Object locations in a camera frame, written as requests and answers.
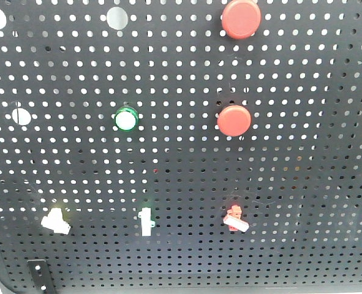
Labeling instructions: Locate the upper red mushroom push button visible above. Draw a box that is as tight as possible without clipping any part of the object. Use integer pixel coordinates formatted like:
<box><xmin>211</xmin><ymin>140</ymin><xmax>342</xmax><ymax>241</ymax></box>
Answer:
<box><xmin>221</xmin><ymin>0</ymin><xmax>262</xmax><ymax>40</ymax></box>

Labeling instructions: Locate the black perforated pegboard panel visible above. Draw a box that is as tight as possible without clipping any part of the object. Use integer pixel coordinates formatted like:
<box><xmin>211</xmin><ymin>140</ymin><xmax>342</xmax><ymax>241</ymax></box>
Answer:
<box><xmin>0</xmin><ymin>1</ymin><xmax>362</xmax><ymax>293</ymax></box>

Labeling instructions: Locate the lower red mushroom push button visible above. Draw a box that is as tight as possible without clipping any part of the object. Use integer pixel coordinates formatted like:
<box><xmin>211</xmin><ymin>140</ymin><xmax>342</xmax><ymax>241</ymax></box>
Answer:
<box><xmin>217</xmin><ymin>105</ymin><xmax>252</xmax><ymax>137</ymax></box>

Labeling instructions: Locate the red rotary toggle switch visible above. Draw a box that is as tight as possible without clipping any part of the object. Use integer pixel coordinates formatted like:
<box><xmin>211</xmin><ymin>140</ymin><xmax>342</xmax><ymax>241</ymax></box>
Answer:
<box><xmin>223</xmin><ymin>205</ymin><xmax>249</xmax><ymax>233</ymax></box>

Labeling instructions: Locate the left black clamp bracket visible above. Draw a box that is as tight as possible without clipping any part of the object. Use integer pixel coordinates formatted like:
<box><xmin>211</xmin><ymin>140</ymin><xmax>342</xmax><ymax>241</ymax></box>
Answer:
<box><xmin>27</xmin><ymin>259</ymin><xmax>57</xmax><ymax>294</ymax></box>

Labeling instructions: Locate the red mushroom push button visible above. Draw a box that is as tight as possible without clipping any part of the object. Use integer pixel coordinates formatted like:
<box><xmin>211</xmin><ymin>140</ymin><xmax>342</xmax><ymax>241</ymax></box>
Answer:
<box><xmin>221</xmin><ymin>0</ymin><xmax>262</xmax><ymax>40</ymax></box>
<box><xmin>217</xmin><ymin>105</ymin><xmax>252</xmax><ymax>137</ymax></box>

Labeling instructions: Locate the green round push button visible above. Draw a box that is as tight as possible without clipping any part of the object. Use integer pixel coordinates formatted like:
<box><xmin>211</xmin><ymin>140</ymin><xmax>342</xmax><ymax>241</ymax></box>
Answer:
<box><xmin>114</xmin><ymin>106</ymin><xmax>139</xmax><ymax>132</ymax></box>

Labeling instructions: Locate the yellow rotary toggle switch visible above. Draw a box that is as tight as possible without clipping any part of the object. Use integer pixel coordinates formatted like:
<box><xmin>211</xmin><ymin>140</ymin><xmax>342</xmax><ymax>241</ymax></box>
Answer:
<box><xmin>40</xmin><ymin>208</ymin><xmax>71</xmax><ymax>235</ymax></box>

